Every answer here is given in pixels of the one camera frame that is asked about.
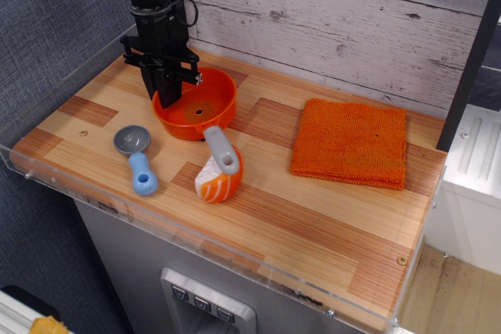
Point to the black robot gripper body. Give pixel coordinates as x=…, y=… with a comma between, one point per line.
x=161, y=41

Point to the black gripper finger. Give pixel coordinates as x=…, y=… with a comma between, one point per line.
x=169, y=87
x=148, y=77

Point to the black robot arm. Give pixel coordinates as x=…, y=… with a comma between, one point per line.
x=163, y=4

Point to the blue spoon grey bowl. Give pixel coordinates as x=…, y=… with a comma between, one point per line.
x=132, y=141

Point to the toy salmon sushi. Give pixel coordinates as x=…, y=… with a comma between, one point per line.
x=214, y=186

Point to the orange folded cloth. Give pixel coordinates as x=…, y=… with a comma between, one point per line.
x=351, y=143

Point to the grey cabinet with dispenser panel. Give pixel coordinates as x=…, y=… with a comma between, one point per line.
x=166, y=284

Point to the clear acrylic table guard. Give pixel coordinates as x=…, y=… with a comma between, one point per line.
x=66, y=91

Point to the yellow object bottom left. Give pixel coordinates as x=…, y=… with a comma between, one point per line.
x=48, y=325

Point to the white side unit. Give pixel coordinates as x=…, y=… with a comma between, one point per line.
x=464, y=219

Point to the black right vertical post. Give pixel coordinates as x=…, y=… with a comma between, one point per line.
x=468, y=78

